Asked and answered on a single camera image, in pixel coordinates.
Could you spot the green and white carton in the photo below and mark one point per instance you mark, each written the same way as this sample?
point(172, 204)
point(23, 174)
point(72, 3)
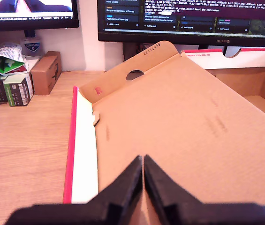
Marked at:
point(17, 91)

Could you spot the small black computer monitor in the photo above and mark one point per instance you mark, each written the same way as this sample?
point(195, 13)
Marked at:
point(52, 21)

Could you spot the flat white box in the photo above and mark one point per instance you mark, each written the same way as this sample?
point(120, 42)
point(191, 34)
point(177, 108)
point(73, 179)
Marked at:
point(32, 64)

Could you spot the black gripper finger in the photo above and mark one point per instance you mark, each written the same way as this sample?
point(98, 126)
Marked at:
point(125, 192)
point(162, 189)

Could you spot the brown cardboard box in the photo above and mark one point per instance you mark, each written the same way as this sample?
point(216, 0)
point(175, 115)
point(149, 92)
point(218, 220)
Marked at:
point(45, 75)

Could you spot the wide black Huawei monitor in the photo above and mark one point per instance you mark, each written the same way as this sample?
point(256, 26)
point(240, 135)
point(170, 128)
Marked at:
point(193, 14)

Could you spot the red cardboard shoebox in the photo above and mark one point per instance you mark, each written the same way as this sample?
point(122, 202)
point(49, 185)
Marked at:
point(169, 117)

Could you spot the clear hand sanitiser bottle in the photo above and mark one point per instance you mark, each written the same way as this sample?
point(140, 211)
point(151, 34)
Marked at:
point(31, 47)

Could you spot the crumpled printed paper leaflet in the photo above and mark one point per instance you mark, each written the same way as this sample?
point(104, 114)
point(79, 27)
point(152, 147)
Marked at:
point(8, 54)

